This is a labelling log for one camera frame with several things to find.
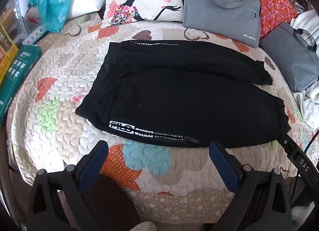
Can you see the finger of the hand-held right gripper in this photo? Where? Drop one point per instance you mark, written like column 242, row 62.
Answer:
column 286, row 143

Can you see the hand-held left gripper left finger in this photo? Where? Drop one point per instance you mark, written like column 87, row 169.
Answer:
column 96, row 161

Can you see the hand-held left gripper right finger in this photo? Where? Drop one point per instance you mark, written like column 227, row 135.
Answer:
column 221, row 162

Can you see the black pants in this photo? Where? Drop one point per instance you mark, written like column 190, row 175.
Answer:
column 179, row 96

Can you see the heart patchwork quilt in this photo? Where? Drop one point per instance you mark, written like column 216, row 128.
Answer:
column 62, row 126

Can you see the small grey bag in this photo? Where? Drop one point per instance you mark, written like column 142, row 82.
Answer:
column 289, row 56

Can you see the green box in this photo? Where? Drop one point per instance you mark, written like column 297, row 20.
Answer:
column 17, row 78

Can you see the white cloth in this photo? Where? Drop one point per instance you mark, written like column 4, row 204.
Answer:
column 307, row 23

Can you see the dark clothing pile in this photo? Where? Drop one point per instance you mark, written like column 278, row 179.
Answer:
column 302, row 6

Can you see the red floral pillow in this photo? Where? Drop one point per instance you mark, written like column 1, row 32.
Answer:
column 274, row 1

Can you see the yellow box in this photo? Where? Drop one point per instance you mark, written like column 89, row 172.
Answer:
column 6, row 48

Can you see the large grey laptop bag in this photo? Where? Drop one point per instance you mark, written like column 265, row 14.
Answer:
column 219, row 11

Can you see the metal shelf upright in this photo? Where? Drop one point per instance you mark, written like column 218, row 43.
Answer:
column 20, row 13

